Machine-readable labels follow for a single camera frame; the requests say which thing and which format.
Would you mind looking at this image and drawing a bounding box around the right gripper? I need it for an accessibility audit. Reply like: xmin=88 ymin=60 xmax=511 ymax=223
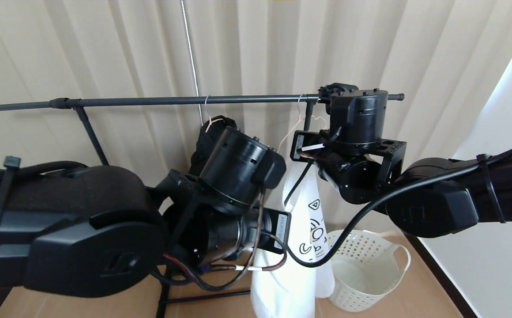
xmin=290 ymin=130 xmax=341 ymax=171

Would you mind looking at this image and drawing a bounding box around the pink clothes hanger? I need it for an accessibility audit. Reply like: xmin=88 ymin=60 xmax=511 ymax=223
xmin=202 ymin=96 xmax=224 ymax=129
xmin=278 ymin=94 xmax=327 ymax=153

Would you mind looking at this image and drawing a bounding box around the black garment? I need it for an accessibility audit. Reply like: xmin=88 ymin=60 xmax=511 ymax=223
xmin=188 ymin=116 xmax=239 ymax=177

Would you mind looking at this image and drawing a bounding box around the black clothes rack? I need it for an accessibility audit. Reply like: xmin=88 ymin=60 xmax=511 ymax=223
xmin=0 ymin=94 xmax=404 ymax=318

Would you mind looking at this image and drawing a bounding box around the white printed garment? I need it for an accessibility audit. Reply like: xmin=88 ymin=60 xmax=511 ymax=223
xmin=250 ymin=166 xmax=336 ymax=318

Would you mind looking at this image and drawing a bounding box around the white laundry basket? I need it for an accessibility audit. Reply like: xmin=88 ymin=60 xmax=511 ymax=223
xmin=327 ymin=229 xmax=411 ymax=313

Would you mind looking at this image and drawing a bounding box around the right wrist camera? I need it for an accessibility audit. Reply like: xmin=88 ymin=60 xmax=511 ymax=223
xmin=318 ymin=83 xmax=359 ymax=104

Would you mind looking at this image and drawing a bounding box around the beige curtain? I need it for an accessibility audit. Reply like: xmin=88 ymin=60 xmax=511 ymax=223
xmin=0 ymin=0 xmax=512 ymax=248

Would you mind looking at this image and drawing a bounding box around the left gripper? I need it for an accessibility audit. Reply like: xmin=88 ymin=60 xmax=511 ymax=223
xmin=205 ymin=208 xmax=292 ymax=265

